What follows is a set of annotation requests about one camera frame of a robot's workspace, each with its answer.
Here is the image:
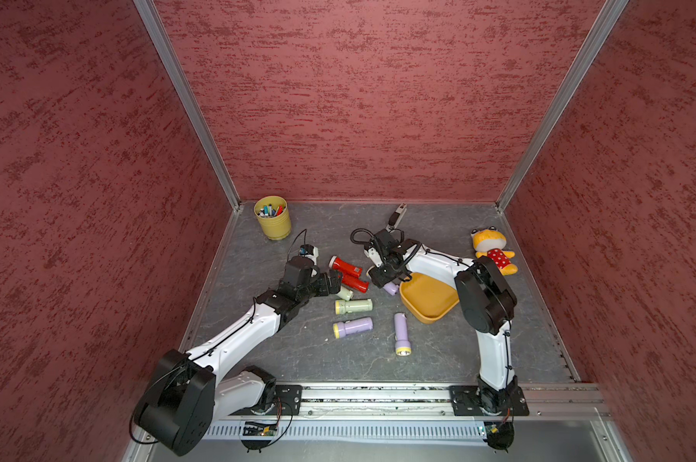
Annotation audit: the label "green flashlight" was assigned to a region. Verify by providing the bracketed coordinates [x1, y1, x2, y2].
[334, 300, 374, 316]
[336, 286, 355, 301]

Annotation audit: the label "purple flashlight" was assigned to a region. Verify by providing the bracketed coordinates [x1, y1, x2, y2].
[393, 313, 412, 356]
[382, 282, 400, 296]
[332, 317, 374, 339]

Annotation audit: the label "yellow storage box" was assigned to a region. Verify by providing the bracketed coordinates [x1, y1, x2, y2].
[400, 273, 459, 325]

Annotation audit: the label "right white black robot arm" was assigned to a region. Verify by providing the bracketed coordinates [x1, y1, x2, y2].
[351, 228, 518, 415]

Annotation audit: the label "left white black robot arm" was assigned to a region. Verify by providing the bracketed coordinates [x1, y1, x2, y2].
[129, 256, 342, 455]

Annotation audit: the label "red flashlight white head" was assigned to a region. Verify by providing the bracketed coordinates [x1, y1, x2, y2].
[329, 255, 363, 278]

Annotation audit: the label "red flashlight all red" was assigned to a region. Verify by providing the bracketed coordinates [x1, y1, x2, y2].
[342, 273, 369, 294]

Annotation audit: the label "black beige stapler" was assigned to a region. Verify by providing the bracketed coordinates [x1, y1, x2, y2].
[386, 203, 407, 232]

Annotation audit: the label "yellow pen cup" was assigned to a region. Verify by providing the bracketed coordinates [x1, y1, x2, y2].
[254, 196, 291, 241]

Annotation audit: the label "markers in cup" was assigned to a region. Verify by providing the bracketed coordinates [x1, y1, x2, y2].
[257, 204, 286, 219]

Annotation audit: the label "purple flashlight front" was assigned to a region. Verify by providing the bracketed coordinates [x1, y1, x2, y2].
[393, 313, 412, 356]

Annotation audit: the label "orange plush toy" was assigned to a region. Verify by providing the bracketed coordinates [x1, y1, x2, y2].
[470, 226, 519, 276]

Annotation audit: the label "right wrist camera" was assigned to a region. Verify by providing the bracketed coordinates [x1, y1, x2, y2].
[364, 244, 384, 268]

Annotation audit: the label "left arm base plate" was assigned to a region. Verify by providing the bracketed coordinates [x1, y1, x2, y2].
[245, 384, 304, 417]

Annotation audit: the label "aluminium front rail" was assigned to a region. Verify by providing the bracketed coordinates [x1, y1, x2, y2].
[215, 382, 611, 422]

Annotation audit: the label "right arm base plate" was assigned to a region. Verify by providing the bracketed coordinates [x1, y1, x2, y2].
[448, 382, 530, 417]

